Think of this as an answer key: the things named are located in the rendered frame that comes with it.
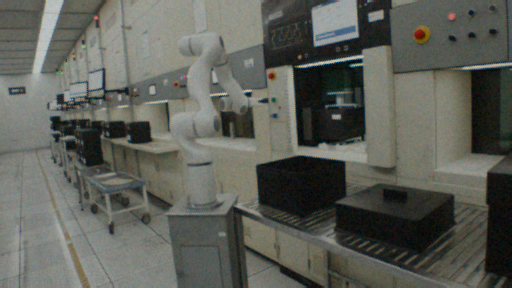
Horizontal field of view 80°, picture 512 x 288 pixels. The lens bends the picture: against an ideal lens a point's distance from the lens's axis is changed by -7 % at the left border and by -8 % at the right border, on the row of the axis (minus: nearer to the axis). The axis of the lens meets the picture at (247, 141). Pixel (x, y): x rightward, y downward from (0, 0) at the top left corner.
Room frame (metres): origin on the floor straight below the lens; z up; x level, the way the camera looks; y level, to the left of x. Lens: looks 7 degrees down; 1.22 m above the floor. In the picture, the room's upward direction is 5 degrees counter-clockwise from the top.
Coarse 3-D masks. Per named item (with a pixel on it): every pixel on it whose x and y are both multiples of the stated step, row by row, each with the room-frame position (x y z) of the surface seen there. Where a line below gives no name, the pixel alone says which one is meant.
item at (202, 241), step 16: (176, 208) 1.41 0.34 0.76; (224, 208) 1.37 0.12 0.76; (176, 224) 1.35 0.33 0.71; (192, 224) 1.34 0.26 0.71; (208, 224) 1.33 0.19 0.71; (224, 224) 1.32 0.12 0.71; (176, 240) 1.35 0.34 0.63; (192, 240) 1.34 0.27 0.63; (208, 240) 1.33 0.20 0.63; (224, 240) 1.32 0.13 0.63; (176, 256) 1.36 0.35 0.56; (192, 256) 1.34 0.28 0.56; (208, 256) 1.33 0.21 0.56; (224, 256) 1.32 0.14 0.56; (176, 272) 1.36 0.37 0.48; (192, 272) 1.34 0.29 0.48; (208, 272) 1.33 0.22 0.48; (224, 272) 1.32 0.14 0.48
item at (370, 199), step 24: (360, 192) 1.11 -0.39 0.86; (384, 192) 1.04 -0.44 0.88; (408, 192) 1.05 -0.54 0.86; (432, 192) 1.03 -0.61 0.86; (336, 216) 1.03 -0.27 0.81; (360, 216) 0.96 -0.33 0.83; (384, 216) 0.89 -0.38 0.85; (408, 216) 0.85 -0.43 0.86; (432, 216) 0.87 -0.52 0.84; (384, 240) 0.89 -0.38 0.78; (408, 240) 0.83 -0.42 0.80; (432, 240) 0.87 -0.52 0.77
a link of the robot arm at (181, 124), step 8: (184, 112) 1.46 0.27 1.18; (192, 112) 1.45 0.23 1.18; (176, 120) 1.44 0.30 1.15; (184, 120) 1.42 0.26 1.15; (192, 120) 1.41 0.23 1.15; (176, 128) 1.43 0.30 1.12; (184, 128) 1.42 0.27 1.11; (192, 128) 1.41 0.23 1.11; (176, 136) 1.43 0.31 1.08; (184, 136) 1.44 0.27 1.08; (192, 136) 1.44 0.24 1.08; (184, 144) 1.43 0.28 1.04; (192, 144) 1.45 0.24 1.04; (200, 144) 1.49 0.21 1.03; (192, 152) 1.41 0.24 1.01; (200, 152) 1.42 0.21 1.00; (208, 152) 1.44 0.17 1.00; (192, 160) 1.41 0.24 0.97; (200, 160) 1.41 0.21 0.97; (208, 160) 1.43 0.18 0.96
